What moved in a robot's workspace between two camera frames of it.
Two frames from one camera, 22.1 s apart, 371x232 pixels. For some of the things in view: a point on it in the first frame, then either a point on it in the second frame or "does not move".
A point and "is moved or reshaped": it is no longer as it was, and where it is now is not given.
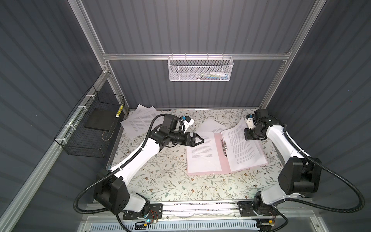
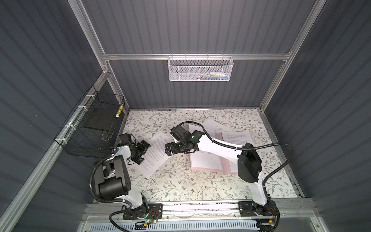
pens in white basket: x=215 y=75 does not move
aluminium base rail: x=287 y=211 does not move
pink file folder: x=222 y=152 is moved or reshaped
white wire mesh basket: x=200 y=68 does not move
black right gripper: x=248 y=137 to x=172 y=145
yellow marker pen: x=119 y=110 does not move
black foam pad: x=102 y=119 does not move
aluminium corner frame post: x=104 y=61 does not move
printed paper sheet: x=241 y=154 is moved or reshaped
